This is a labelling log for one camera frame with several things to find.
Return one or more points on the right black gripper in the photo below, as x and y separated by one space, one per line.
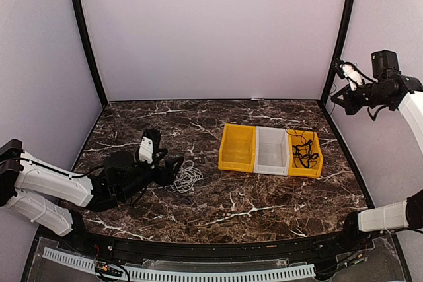
350 105

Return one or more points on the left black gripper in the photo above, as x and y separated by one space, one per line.
169 175

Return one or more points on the yellow bin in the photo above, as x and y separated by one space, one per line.
238 148
306 158

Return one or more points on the white translucent bin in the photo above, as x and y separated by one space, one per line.
272 151

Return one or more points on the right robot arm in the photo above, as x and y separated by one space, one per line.
392 90

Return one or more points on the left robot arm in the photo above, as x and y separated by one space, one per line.
26 182

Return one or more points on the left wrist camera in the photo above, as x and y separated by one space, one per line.
149 146

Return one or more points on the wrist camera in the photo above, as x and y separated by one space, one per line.
149 146
347 70

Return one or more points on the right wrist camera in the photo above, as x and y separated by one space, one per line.
347 70

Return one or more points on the right black frame post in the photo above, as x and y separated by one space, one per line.
338 49

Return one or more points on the black frame post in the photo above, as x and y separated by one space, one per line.
88 51
338 49

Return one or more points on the white slotted cable duct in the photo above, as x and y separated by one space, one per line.
133 273

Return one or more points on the left black frame post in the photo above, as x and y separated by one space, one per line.
88 51

